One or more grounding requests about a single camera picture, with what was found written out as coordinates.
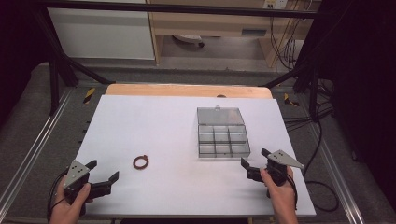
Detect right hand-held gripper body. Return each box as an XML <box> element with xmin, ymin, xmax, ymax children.
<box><xmin>263</xmin><ymin>149</ymin><xmax>305</xmax><ymax>187</ymax></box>

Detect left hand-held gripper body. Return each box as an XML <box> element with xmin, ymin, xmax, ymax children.
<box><xmin>63</xmin><ymin>160</ymin><xmax>92</xmax><ymax>217</ymax></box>

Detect person's right hand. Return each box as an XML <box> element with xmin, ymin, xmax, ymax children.
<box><xmin>260</xmin><ymin>166</ymin><xmax>299</xmax><ymax>217</ymax></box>

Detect person's left hand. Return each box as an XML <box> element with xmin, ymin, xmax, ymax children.
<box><xmin>49</xmin><ymin>175</ymin><xmax>92</xmax><ymax>224</ymax></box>

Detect clear plastic compartment box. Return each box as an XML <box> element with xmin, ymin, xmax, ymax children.
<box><xmin>196</xmin><ymin>105</ymin><xmax>251</xmax><ymax>159</ymax></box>

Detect white board sheet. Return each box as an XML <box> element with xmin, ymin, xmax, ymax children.
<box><xmin>74</xmin><ymin>94</ymin><xmax>317</xmax><ymax>217</ymax></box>

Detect wooden table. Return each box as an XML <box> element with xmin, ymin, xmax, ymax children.
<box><xmin>105</xmin><ymin>83</ymin><xmax>274</xmax><ymax>100</ymax></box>

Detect black curtain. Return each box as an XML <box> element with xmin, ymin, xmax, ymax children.
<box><xmin>0</xmin><ymin>0</ymin><xmax>52</xmax><ymax>125</ymax></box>
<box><xmin>311</xmin><ymin>0</ymin><xmax>396</xmax><ymax>213</ymax></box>

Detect white cabinet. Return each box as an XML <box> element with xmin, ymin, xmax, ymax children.
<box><xmin>46</xmin><ymin>6</ymin><xmax>156</xmax><ymax>61</ymax></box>

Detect light wooden desk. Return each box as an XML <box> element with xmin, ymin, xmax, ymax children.
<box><xmin>146</xmin><ymin>0</ymin><xmax>321</xmax><ymax>68</ymax></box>

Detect grey chair base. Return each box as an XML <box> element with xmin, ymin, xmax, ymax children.
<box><xmin>172</xmin><ymin>34</ymin><xmax>205</xmax><ymax>49</ymax></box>

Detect right hand-held gripper cable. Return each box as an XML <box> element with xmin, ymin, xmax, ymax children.
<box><xmin>287</xmin><ymin>173</ymin><xmax>299</xmax><ymax>211</ymax></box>

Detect hand-held gripper cable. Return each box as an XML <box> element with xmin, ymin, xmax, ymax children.
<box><xmin>46</xmin><ymin>169</ymin><xmax>68</xmax><ymax>224</ymax></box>
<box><xmin>287</xmin><ymin>173</ymin><xmax>299</xmax><ymax>211</ymax></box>

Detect left hand-held gripper cable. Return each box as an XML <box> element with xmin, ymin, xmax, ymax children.
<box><xmin>46</xmin><ymin>169</ymin><xmax>68</xmax><ymax>224</ymax></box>

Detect brown ring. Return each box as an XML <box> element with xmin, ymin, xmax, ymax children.
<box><xmin>132</xmin><ymin>154</ymin><xmax>149</xmax><ymax>171</ymax></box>

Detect aluminium rail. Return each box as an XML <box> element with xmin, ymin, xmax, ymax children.
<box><xmin>0</xmin><ymin>88</ymin><xmax>74</xmax><ymax>206</ymax></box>
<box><xmin>309</xmin><ymin>122</ymin><xmax>367</xmax><ymax>224</ymax></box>

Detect black cable bundle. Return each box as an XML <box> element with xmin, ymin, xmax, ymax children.
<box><xmin>283</xmin><ymin>77</ymin><xmax>335</xmax><ymax>132</ymax></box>

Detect long black floor cable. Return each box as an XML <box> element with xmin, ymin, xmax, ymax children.
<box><xmin>303</xmin><ymin>119</ymin><xmax>340</xmax><ymax>213</ymax></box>

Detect hanging black cables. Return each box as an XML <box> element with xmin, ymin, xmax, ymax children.
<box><xmin>269</xmin><ymin>17</ymin><xmax>301</xmax><ymax>71</ymax></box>

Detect white wall socket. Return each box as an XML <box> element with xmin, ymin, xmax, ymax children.
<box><xmin>262</xmin><ymin>0</ymin><xmax>289</xmax><ymax>10</ymax></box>

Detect black metal frame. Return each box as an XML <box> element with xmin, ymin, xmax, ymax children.
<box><xmin>32</xmin><ymin>0</ymin><xmax>323</xmax><ymax>122</ymax></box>

